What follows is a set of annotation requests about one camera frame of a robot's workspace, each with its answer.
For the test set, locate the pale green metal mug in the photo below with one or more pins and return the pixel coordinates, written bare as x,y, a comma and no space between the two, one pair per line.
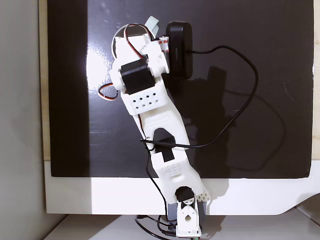
153,25

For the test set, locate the black table mat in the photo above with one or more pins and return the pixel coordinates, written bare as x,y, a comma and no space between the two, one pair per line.
275,25

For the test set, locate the black oval camera box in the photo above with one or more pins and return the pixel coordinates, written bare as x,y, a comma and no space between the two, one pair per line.
180,50

